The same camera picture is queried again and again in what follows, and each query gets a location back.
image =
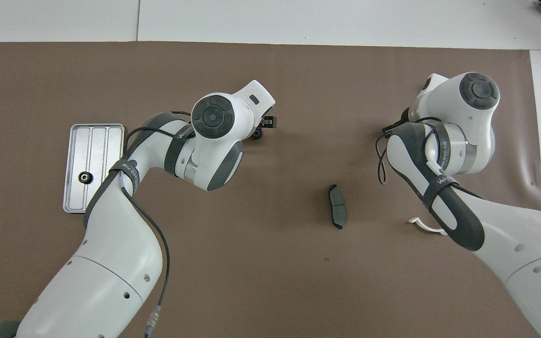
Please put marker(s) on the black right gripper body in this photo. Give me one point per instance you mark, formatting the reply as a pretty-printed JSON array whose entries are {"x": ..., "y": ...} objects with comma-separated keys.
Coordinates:
[{"x": 406, "y": 115}]

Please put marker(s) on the black bearing gear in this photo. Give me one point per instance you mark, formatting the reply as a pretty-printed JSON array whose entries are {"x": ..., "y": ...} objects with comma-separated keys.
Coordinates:
[
  {"x": 257, "y": 135},
  {"x": 85, "y": 177}
]

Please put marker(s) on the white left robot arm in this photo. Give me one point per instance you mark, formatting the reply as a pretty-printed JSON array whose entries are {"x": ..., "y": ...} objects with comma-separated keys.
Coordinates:
[{"x": 111, "y": 263}]

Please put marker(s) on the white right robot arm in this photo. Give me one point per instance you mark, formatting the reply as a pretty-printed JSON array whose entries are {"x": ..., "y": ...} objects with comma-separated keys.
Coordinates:
[{"x": 510, "y": 234}]

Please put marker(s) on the silver metal tray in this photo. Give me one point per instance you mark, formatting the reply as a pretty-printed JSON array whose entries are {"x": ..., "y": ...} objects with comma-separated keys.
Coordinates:
[{"x": 89, "y": 150}]

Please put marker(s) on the dark grey brake pad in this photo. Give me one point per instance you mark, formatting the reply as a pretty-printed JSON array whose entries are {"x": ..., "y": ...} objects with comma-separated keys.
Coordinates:
[{"x": 337, "y": 206}]

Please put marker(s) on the brown table mat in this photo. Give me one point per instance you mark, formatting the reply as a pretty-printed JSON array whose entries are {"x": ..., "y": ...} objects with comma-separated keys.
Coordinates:
[{"x": 298, "y": 281}]

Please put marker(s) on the white semicircular bracket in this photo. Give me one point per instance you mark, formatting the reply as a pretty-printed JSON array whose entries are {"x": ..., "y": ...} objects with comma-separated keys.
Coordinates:
[{"x": 413, "y": 219}]

